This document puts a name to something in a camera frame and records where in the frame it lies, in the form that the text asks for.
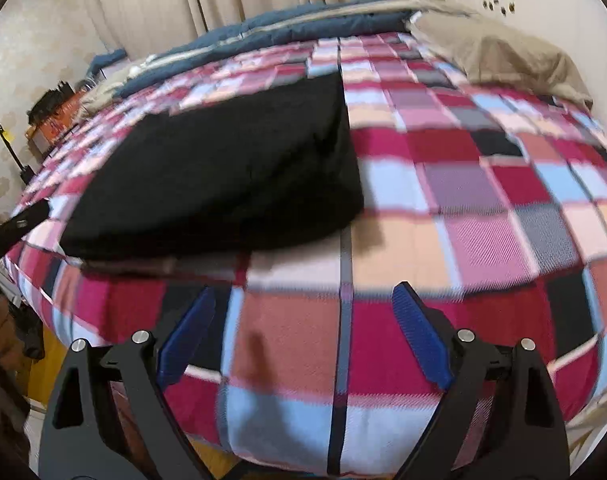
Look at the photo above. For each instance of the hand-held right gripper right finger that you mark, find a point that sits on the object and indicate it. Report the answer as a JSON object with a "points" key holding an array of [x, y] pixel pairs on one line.
{"points": [[421, 332]]}

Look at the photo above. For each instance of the black pants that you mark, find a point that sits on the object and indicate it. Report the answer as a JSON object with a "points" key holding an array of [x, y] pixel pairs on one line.
{"points": [[223, 175]]}

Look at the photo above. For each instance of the beige pillow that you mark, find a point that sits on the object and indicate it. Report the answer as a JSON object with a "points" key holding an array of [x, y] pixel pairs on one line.
{"points": [[503, 55]]}

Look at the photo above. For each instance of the orange box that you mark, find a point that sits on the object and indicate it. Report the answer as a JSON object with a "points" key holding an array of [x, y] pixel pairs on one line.
{"points": [[58, 120]]}

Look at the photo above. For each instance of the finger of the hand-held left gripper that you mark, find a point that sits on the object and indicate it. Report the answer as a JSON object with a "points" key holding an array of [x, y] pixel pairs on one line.
{"points": [[13, 230]]}

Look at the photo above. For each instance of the red checkered blanket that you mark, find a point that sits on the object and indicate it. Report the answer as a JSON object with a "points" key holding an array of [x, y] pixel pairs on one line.
{"points": [[458, 240]]}

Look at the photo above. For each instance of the navy blue duvet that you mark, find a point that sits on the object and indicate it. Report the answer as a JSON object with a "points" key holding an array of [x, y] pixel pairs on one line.
{"points": [[333, 20]]}

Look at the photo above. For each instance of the black and yellow tool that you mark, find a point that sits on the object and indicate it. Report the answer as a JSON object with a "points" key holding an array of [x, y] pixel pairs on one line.
{"points": [[16, 157]]}

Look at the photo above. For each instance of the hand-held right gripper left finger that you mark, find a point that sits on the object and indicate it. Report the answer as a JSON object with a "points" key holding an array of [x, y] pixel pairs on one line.
{"points": [[188, 335]]}

